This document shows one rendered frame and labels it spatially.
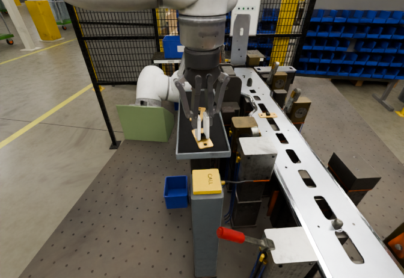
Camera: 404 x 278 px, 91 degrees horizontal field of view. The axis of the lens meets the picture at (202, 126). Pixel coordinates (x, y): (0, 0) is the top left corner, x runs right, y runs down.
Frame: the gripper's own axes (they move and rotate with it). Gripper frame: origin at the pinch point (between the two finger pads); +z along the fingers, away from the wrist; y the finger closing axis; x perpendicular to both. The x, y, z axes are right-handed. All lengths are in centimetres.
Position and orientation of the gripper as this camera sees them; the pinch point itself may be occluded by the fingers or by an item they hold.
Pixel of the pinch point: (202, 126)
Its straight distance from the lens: 52.9
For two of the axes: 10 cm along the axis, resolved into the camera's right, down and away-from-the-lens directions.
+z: 0.0, 8.1, 5.8
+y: 9.5, -1.7, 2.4
